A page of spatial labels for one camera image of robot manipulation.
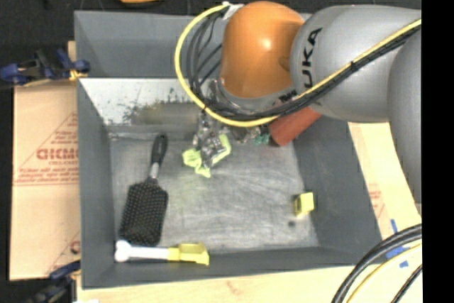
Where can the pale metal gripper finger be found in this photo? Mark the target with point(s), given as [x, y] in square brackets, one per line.
[219, 147]
[208, 157]

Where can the white toy bone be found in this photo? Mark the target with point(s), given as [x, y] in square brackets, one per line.
[142, 252]

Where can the brown cardboard board, red print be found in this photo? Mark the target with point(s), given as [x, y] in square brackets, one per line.
[42, 188]

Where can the red-orange cylinder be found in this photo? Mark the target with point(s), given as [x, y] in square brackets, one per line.
[291, 127]

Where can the yellow-green cloth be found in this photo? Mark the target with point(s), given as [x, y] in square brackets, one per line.
[191, 158]

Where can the grey metal bin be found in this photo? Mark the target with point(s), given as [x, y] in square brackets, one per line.
[248, 209]

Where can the small yellow box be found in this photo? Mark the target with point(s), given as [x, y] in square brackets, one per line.
[305, 203]

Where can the black hairbrush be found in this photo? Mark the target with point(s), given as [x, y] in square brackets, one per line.
[143, 213]

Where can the yellow plastic clip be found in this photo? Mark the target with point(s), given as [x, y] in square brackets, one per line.
[189, 253]

